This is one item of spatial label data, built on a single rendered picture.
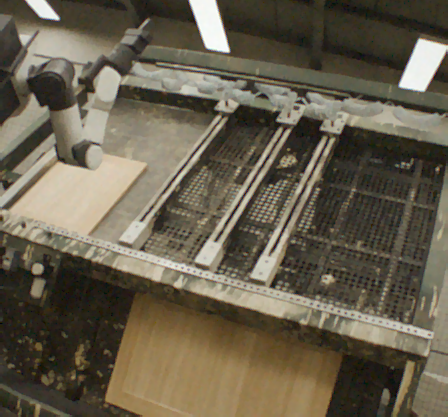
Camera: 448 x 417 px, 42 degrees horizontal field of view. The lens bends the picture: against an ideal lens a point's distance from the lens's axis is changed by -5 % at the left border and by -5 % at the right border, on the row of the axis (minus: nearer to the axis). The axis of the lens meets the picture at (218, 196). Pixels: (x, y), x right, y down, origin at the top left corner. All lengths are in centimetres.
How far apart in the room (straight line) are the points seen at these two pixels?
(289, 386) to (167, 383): 51
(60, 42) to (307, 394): 732
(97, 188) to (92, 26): 623
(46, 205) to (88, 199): 20
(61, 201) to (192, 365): 95
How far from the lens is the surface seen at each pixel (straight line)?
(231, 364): 243
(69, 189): 283
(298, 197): 259
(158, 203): 257
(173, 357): 251
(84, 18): 900
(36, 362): 277
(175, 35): 847
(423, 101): 343
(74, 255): 244
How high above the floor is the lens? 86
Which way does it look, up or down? 8 degrees up
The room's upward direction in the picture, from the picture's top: 16 degrees clockwise
